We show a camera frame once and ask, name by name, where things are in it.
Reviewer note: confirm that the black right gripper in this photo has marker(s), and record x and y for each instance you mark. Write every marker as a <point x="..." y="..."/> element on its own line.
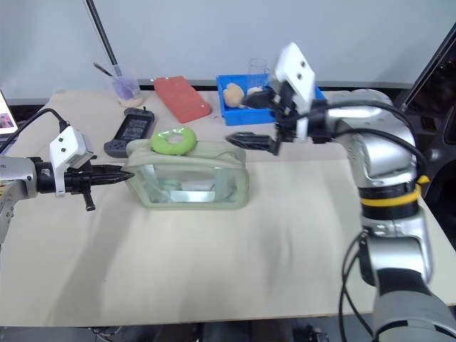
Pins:
<point x="286" y="114"/>

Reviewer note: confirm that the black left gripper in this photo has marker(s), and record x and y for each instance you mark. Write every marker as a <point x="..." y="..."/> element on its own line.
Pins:
<point x="76" y="180"/>

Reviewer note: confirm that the green clear-window zip pouch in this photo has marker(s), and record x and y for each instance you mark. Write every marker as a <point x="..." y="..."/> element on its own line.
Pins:
<point x="189" y="178"/>

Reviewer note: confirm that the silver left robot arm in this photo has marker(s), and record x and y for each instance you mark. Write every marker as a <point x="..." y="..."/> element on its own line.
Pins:
<point x="16" y="176"/>

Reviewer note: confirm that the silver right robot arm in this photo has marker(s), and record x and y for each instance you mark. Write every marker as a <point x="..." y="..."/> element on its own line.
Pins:
<point x="388" y="171"/>

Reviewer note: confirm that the small pale plush toy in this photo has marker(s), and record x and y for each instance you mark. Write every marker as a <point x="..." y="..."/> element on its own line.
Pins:
<point x="253" y="90"/>

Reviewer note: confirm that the blue plastic bin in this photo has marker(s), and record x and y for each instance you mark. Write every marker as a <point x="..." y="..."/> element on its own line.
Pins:
<point x="246" y="115"/>

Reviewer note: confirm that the black handheld game controller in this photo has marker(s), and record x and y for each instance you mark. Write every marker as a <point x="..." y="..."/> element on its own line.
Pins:
<point x="132" y="132"/>

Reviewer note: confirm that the clear plastic cup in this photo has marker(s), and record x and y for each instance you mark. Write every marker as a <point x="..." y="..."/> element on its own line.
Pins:
<point x="258" y="69"/>

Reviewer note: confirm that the red rectangular sponge block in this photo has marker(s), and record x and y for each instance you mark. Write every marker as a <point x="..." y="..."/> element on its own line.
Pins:
<point x="181" y="98"/>

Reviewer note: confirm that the glass beaker with purple filling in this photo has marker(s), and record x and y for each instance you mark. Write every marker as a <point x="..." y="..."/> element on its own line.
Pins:
<point x="124" y="89"/>

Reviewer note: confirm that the black stirring stick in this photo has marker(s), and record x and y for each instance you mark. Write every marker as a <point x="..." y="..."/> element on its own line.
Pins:
<point x="103" y="69"/>

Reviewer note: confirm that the laptop with picture screen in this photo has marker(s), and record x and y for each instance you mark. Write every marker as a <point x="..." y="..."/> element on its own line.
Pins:
<point x="6" y="117"/>

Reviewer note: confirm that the black gooseneck rod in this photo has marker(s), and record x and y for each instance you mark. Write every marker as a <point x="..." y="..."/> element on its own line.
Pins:
<point x="103" y="33"/>

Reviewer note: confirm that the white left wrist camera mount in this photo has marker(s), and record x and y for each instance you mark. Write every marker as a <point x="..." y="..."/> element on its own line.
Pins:
<point x="67" y="147"/>

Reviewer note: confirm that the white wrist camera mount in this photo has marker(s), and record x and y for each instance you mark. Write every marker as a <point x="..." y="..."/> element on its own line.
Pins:
<point x="295" y="76"/>
<point x="67" y="147"/>

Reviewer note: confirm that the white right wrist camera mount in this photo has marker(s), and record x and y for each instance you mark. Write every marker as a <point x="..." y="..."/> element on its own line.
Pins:
<point x="295" y="76"/>

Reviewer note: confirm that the dark monitor frame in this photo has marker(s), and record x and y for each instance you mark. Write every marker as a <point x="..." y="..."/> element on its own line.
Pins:
<point x="434" y="78"/>

